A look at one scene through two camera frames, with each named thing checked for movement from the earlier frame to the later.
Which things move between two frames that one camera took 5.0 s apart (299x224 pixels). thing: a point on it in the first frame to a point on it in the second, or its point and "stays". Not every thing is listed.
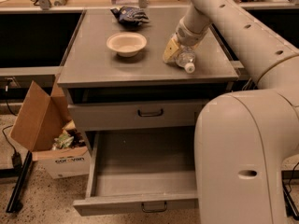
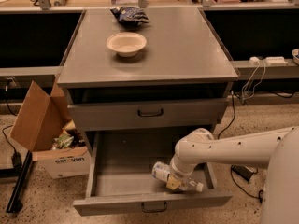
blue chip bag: [130, 15] stays
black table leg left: [14, 203] stays
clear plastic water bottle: [185, 59] to [162, 171]
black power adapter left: [17, 161] stays
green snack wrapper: [63, 141] stays
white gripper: [189, 35] to [177, 171]
